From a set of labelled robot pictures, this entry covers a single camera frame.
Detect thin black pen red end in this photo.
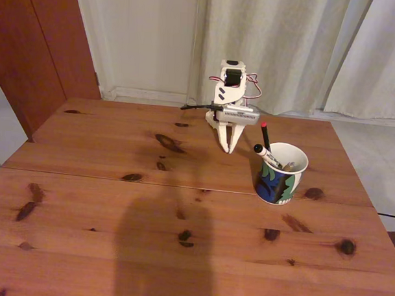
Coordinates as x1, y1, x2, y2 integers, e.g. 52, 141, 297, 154
259, 121, 274, 152

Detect white marker black cap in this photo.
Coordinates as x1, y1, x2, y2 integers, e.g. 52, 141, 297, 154
252, 143, 285, 171

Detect white mug blue green print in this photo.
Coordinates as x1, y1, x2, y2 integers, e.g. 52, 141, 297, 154
254, 142, 311, 207

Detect white curtain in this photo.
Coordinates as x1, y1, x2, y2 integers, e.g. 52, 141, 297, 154
188, 0, 376, 119
324, 0, 395, 123

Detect brown wooden door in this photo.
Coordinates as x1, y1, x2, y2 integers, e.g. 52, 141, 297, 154
0, 0, 105, 145

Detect silver oval camera box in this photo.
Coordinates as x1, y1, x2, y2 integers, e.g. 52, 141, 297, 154
214, 105, 262, 127

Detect red white servo wire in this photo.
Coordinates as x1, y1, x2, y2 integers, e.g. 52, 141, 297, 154
208, 72, 263, 101

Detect black camera cable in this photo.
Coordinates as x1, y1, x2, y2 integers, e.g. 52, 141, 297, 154
180, 100, 223, 121

